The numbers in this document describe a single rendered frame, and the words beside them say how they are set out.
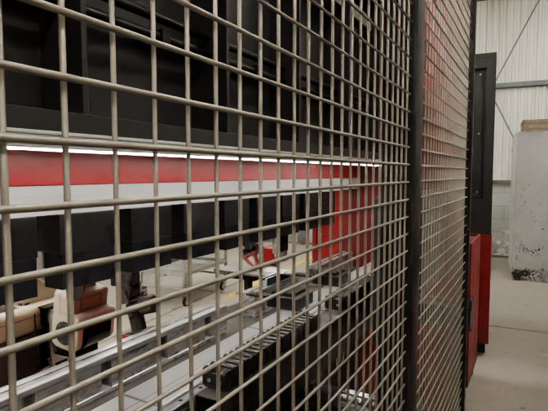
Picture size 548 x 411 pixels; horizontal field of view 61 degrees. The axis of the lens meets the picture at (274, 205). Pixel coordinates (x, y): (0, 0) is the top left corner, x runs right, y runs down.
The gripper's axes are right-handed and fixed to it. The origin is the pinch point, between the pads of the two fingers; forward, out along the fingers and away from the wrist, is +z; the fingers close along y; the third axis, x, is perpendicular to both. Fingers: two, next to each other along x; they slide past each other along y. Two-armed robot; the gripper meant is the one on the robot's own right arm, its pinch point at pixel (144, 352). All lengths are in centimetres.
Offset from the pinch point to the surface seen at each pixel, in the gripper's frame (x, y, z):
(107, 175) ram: -54, 51, -56
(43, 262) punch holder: -65, 39, -39
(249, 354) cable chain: -54, 77, -10
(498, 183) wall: 723, 156, -14
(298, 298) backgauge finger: -4, 70, -11
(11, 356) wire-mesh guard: -127, 112, -32
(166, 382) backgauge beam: -62, 62, -9
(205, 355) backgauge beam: -47, 61, -9
